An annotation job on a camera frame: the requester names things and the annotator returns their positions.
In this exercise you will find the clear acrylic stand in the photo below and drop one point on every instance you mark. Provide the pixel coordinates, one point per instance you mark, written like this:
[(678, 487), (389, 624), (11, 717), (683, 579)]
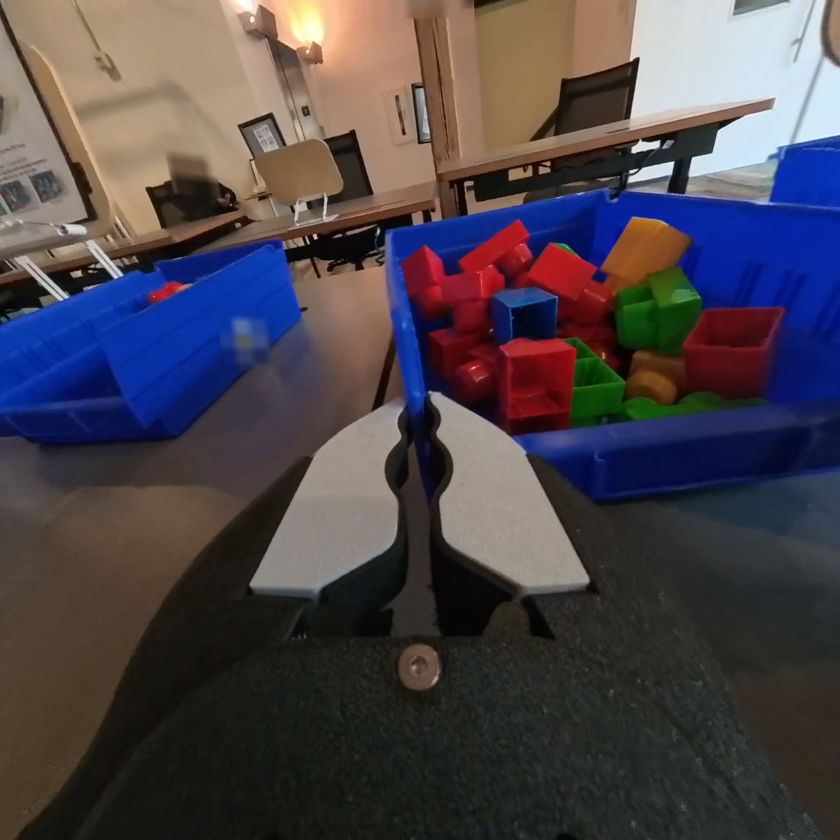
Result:
[(311, 208)]

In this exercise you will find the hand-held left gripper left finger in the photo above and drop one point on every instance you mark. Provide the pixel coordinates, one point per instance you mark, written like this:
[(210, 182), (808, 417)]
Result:
[(335, 519)]

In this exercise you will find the framed wall picture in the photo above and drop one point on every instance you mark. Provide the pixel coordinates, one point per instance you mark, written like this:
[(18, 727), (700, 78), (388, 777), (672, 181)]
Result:
[(420, 112), (263, 135)]

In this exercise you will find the blue plastic storage bin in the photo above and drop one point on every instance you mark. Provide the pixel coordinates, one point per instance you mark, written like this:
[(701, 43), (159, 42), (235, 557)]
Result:
[(788, 446), (171, 355)]

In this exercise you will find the wooden background desk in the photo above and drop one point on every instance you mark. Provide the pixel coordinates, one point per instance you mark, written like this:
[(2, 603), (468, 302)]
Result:
[(263, 223), (604, 138)]

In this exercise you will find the heap of assorted mega blocks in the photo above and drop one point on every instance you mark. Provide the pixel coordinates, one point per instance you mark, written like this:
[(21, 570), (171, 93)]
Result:
[(591, 328)]

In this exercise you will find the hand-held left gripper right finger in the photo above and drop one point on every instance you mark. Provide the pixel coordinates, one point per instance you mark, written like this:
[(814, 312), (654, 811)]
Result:
[(512, 519)]

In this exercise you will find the wall sconce light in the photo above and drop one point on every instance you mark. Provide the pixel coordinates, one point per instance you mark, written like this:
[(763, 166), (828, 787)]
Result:
[(311, 46)]

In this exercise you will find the blue bin with white label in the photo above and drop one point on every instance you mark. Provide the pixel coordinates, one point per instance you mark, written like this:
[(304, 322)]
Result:
[(807, 171)]

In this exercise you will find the black office chair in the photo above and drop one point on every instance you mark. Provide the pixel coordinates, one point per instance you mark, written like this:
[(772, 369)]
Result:
[(348, 197), (591, 112), (190, 204)]

